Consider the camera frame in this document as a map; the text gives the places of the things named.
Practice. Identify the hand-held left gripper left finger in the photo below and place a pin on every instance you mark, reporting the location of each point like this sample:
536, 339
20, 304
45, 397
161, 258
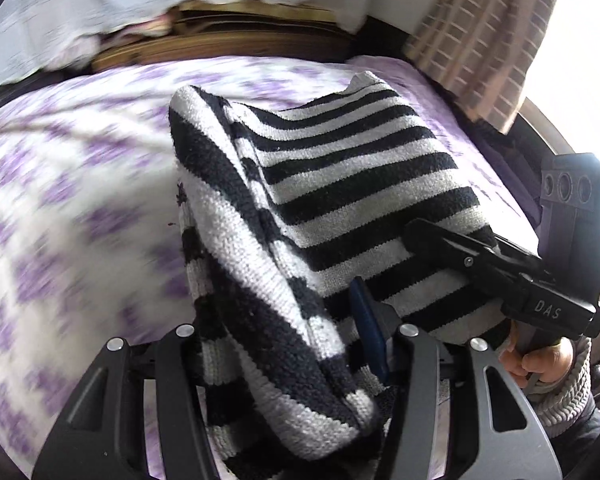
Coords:
180, 365

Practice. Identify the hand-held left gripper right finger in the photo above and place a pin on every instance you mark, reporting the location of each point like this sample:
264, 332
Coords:
371, 327

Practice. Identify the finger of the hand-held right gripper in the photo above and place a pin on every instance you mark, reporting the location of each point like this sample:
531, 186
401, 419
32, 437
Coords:
455, 247
520, 256

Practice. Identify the black white wide-striped sweater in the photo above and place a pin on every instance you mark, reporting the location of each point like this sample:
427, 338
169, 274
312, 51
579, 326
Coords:
300, 220

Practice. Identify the person's right forearm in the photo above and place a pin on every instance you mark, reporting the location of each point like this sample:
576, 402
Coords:
570, 390

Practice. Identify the person's right hand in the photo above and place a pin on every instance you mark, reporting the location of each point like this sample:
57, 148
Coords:
545, 362

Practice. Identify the purple floral bedsheet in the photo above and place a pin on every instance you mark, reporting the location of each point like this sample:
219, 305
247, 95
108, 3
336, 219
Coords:
80, 220

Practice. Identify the beige plaid curtain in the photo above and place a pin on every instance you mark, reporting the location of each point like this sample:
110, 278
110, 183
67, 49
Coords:
485, 35

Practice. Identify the wooden headboard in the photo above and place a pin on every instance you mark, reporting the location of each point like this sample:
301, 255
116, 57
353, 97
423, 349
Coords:
240, 35

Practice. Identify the white lace cloth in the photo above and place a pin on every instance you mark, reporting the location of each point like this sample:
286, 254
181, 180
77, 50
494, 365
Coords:
80, 5

